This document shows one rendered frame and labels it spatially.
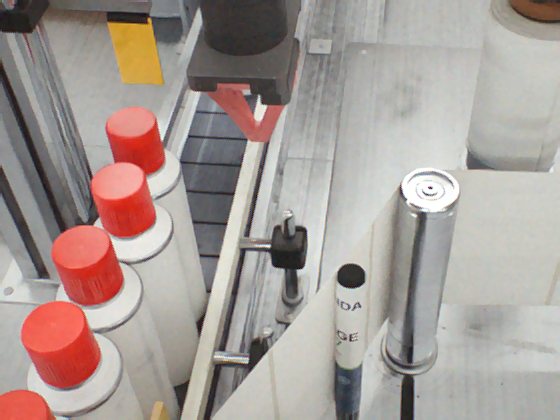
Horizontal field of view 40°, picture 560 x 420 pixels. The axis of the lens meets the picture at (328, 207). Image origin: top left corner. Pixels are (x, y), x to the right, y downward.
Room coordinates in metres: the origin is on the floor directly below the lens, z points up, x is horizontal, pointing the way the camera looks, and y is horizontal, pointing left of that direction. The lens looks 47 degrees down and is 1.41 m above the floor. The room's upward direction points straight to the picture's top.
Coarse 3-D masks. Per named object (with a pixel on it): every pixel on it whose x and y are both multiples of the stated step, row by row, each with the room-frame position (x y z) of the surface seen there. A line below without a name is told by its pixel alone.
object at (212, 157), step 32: (256, 96) 0.65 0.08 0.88; (192, 128) 0.60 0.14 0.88; (224, 128) 0.60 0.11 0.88; (192, 160) 0.55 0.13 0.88; (224, 160) 0.55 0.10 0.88; (192, 192) 0.51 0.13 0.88; (224, 192) 0.51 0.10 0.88; (256, 192) 0.51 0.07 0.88; (192, 224) 0.47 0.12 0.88; (224, 224) 0.47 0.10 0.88
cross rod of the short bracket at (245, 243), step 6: (240, 240) 0.42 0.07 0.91; (246, 240) 0.42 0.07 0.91; (252, 240) 0.42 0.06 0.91; (258, 240) 0.42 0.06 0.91; (264, 240) 0.42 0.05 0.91; (270, 240) 0.42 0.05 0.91; (240, 246) 0.42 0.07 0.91; (246, 246) 0.42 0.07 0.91; (252, 246) 0.42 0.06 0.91; (258, 246) 0.42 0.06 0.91; (264, 246) 0.42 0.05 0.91
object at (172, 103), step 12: (192, 24) 0.67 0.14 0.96; (192, 36) 0.65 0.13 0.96; (192, 48) 0.63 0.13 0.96; (180, 60) 0.61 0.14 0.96; (180, 72) 0.59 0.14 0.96; (180, 84) 0.57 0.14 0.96; (168, 96) 0.55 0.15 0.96; (180, 96) 0.56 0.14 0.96; (168, 108) 0.54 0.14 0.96; (168, 120) 0.52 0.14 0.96; (168, 132) 0.51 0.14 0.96
